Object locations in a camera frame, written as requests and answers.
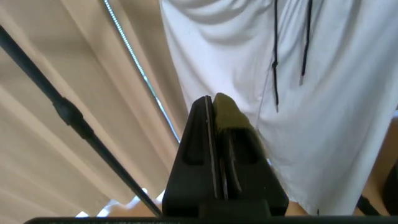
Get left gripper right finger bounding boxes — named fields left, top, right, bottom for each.
left=218, top=128, right=290, bottom=218

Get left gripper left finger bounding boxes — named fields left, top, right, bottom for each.
left=161, top=95, right=225, bottom=218

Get green garment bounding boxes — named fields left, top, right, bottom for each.
left=213, top=92, right=269, bottom=159

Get pale grey shorts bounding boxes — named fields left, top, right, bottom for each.
left=159, top=0, right=398, bottom=216

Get black clothes rack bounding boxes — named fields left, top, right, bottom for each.
left=0, top=24, right=381, bottom=218

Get beige curtain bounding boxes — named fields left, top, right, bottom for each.
left=0, top=0, right=191, bottom=218

